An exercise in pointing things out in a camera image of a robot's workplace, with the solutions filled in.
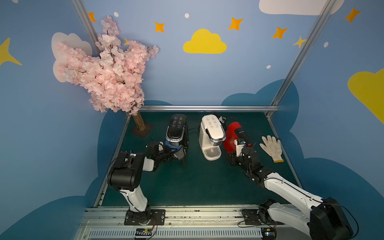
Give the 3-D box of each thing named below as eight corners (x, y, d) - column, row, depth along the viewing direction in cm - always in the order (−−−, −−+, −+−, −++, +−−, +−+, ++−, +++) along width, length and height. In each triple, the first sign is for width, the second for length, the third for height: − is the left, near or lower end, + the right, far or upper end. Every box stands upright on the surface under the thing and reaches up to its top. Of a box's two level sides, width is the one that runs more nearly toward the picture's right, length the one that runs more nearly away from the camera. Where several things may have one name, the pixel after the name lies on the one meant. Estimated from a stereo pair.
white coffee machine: (204, 161, 97) (206, 141, 78) (198, 138, 108) (199, 116, 90) (221, 158, 98) (228, 138, 80) (213, 135, 110) (217, 113, 92)
